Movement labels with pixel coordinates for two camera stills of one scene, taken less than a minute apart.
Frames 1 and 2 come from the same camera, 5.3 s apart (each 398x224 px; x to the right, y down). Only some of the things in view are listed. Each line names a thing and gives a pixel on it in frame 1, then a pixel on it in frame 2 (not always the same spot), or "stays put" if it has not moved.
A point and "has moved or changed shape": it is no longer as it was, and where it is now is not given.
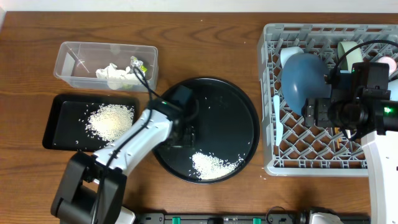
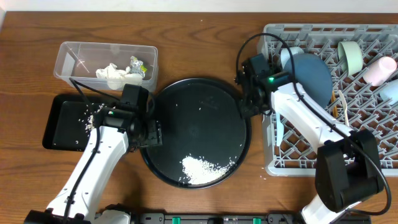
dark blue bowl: [303, 78] stays put
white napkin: [115, 78] stays put
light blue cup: [393, 87] stays put
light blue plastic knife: [279, 128] stays put
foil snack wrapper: [135, 62] stays put
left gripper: [190, 140] to [157, 138]
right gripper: [309, 110] to [246, 111]
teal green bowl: [352, 56] stays put
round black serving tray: [228, 126] has moved or changed shape
